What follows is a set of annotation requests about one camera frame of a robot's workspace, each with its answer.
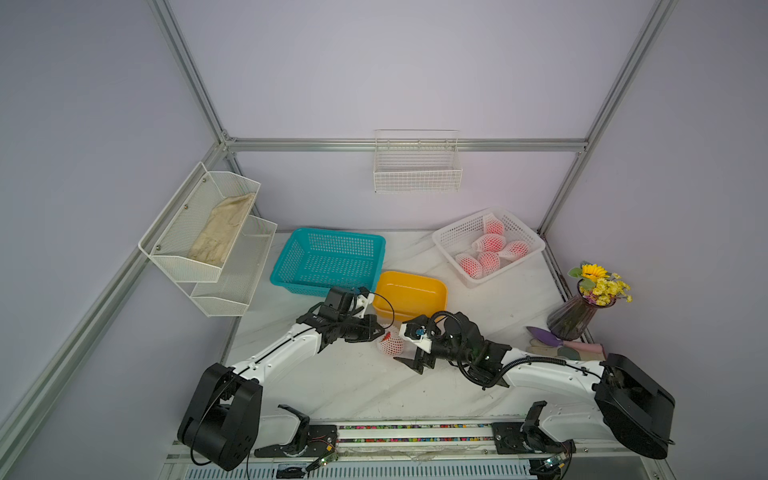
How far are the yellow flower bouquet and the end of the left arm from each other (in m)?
0.57

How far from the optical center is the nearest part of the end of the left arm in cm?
67

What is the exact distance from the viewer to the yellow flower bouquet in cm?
76
